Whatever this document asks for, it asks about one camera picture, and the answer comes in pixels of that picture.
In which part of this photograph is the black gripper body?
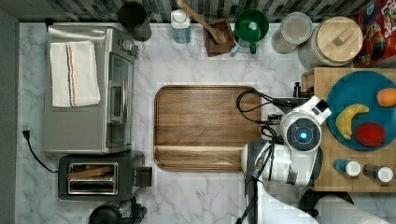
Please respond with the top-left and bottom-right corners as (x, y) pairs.
(273, 82), (313, 113)

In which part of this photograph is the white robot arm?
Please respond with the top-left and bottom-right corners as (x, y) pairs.
(235, 86), (332, 224)

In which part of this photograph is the yellow plush banana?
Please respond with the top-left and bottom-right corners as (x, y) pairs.
(335, 104), (369, 140)

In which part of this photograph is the blue round plate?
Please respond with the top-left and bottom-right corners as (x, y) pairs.
(327, 71), (396, 151)

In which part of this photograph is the plastic container with clear lid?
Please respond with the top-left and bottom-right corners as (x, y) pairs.
(271, 12), (313, 54)

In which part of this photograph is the jar with wooden lid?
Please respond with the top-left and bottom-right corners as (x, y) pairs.
(298, 16), (363, 70)

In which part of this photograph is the green mug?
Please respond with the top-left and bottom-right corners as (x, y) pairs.
(233, 8), (269, 54)

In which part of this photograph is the red plush apple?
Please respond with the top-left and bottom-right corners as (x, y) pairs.
(356, 122), (386, 147)

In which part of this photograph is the blue white-capped shaker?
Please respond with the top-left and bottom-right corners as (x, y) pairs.
(332, 158), (361, 177)

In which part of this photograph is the dark wooden utensil holder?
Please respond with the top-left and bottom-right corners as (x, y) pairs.
(203, 18), (235, 58)

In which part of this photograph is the wooden cutting board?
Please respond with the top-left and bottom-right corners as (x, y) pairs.
(154, 85), (262, 172)

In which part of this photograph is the wooden spoon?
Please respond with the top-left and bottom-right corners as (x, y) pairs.
(177, 0), (227, 44)

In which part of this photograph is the orange plush orange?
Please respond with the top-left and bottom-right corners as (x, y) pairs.
(376, 88), (396, 107)

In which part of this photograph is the dark white-capped shaker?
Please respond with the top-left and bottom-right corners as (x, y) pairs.
(363, 164), (393, 183)

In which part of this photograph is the red Froot Loops cereal box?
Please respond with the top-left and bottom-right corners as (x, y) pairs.
(353, 0), (396, 68)

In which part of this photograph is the clear white-capped bottle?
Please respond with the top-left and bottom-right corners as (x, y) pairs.
(171, 9), (191, 44)

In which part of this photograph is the dark cylindrical cup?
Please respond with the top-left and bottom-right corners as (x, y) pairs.
(118, 2), (151, 42)

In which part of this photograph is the silver toaster oven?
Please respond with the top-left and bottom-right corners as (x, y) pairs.
(43, 25), (136, 154)

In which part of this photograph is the white striped dish towel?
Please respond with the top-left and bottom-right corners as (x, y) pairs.
(49, 40), (101, 108)

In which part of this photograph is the black silver toaster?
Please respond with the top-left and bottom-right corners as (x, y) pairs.
(58, 151), (152, 202)

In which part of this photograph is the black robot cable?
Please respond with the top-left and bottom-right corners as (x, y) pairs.
(235, 88), (283, 125)

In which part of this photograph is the black power cord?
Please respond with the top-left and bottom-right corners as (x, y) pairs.
(21, 128), (60, 174)

